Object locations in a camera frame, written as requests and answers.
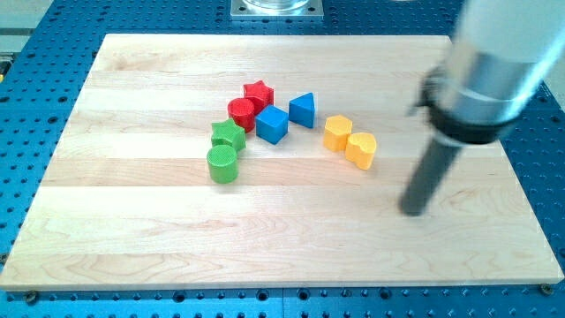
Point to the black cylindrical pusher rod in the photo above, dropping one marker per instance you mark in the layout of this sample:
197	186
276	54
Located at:
432	168

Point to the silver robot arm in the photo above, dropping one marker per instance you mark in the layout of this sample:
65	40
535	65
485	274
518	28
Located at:
501	51

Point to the red star block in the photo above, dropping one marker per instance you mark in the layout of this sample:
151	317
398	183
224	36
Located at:
259	94

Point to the green star block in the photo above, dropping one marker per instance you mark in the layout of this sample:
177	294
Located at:
228	133

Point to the wooden board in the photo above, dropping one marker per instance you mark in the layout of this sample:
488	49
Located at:
127	202

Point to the yellow heart block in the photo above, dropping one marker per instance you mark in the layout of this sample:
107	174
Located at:
360	149

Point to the yellow hexagon block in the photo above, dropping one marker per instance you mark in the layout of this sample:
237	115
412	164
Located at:
337	130

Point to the blue triangle block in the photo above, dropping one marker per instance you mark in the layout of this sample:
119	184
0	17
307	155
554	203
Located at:
302	110

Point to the blue cube block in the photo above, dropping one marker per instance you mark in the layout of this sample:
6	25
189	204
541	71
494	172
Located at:
272	124

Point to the red cylinder block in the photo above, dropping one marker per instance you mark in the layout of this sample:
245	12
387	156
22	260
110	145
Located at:
241	110

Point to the green cylinder block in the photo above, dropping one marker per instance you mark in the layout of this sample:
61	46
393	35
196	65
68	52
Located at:
222	164

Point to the blue perforated breadboard table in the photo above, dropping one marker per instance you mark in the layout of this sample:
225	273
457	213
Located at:
44	82

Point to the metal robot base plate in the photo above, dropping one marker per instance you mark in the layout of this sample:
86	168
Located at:
276	9

